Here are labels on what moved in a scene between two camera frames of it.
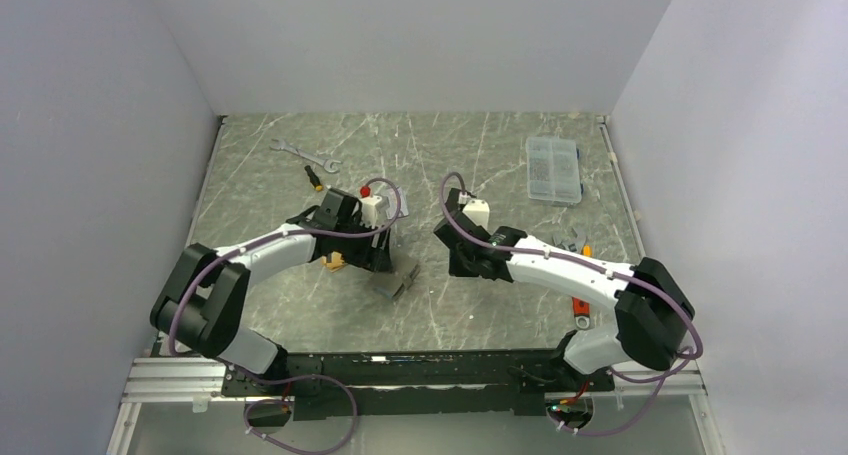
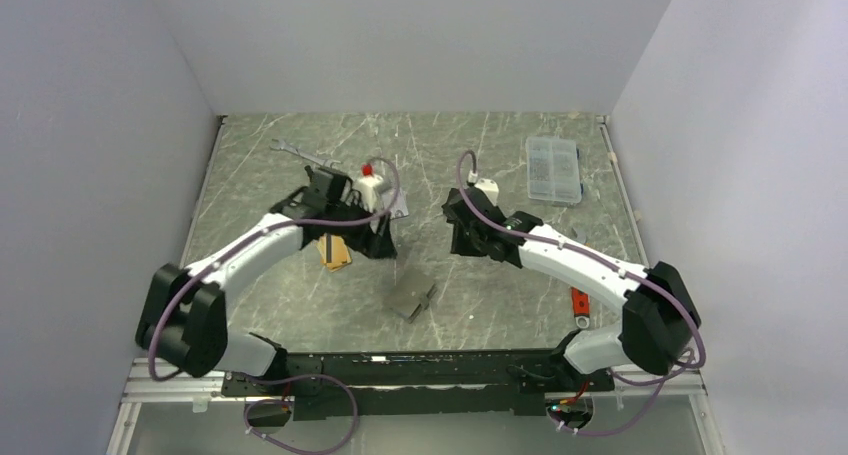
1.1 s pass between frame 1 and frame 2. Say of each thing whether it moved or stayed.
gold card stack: stayed
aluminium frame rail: stayed
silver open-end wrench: stayed
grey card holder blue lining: moved
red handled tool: stayed
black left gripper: moved
